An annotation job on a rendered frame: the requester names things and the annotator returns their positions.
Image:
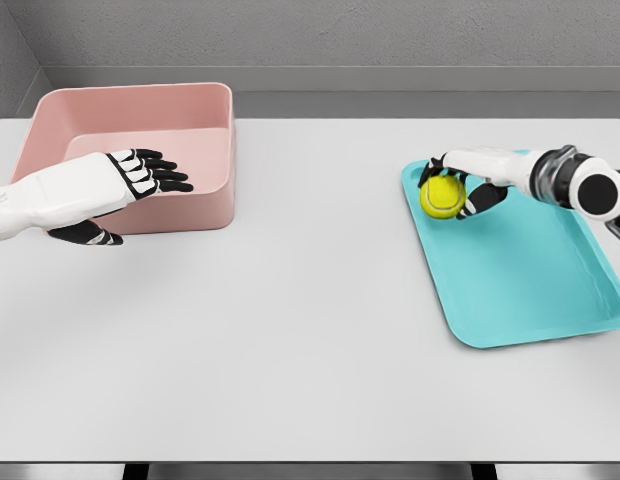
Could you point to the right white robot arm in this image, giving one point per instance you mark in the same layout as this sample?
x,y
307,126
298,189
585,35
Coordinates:
x,y
575,180

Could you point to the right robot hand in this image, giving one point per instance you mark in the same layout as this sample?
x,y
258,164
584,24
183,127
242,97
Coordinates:
x,y
482,167

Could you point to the pink basket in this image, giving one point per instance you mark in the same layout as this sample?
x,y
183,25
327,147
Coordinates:
x,y
155,125

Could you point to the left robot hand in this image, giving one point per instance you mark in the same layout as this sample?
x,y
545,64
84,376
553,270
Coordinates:
x,y
85,180

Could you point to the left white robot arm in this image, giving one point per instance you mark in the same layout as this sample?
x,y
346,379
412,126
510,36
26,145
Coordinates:
x,y
5,207

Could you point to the blue tray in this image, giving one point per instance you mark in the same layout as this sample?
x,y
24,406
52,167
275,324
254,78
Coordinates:
x,y
525,270

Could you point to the yellow tennis ball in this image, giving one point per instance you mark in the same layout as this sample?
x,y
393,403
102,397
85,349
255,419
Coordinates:
x,y
442,197

